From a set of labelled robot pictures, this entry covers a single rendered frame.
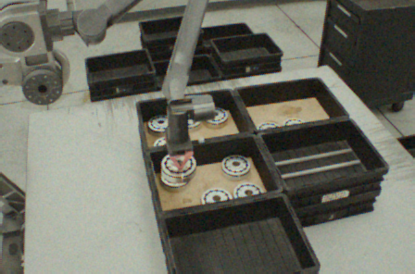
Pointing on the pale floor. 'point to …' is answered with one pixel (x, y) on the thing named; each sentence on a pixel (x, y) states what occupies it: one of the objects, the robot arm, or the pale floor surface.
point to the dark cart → (371, 42)
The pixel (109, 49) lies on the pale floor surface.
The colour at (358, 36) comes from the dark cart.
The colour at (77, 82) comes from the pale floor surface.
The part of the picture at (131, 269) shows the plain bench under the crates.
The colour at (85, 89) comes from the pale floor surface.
